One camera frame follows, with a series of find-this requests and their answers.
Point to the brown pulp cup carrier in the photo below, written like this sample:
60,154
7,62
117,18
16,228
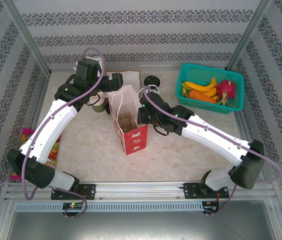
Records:
127,122

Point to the white red printed paper bag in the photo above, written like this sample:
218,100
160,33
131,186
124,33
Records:
135,140

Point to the black plastic cup lid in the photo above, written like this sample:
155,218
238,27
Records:
107,110
152,80

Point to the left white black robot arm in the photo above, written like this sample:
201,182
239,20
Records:
53,130

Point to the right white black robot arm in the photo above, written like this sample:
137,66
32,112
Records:
218,140

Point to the green paper cup stack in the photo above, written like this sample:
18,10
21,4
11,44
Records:
99,107

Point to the orange carrot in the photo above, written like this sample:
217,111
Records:
200,96

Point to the white napkin stack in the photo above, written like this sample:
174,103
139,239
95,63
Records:
133,77

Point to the yellow banana bunch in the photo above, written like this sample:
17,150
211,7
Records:
198,86

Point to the teal plastic basket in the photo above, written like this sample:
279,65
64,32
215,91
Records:
205,72

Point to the pink dragon fruit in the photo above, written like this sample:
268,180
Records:
226,91

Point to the colourful candy bag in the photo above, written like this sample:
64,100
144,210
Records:
26,137

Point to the small circuit board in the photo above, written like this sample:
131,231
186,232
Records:
210,207
72,205

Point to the grey metal shelf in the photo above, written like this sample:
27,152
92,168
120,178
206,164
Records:
140,225

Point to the aluminium frame post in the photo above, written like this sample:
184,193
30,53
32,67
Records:
246,37
28,37

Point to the aluminium mounting rail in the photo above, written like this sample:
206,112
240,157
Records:
140,190

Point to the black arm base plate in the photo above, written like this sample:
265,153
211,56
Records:
189,191
89,191

